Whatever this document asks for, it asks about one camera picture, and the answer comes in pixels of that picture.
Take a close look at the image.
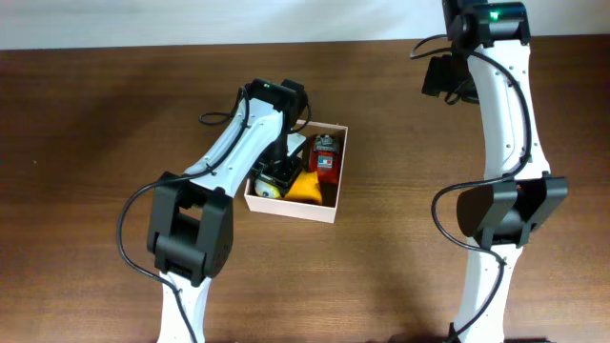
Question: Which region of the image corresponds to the yellow grey toy ball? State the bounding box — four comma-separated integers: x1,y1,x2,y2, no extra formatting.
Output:
254,179,281,199

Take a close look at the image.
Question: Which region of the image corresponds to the orange plastic toy animal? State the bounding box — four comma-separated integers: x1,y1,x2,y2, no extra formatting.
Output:
283,171,323,205

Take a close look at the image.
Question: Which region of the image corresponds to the red toy car grey top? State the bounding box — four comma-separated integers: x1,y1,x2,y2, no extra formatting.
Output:
309,134,342,185

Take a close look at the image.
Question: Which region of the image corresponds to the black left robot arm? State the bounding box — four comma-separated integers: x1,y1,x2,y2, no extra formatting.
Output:
147,79,310,342

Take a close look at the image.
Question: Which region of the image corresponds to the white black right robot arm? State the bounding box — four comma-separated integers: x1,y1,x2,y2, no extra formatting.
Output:
421,0,568,342

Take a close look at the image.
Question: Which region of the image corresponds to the pink open cardboard box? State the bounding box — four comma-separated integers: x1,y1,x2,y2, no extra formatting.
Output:
243,121,348,224

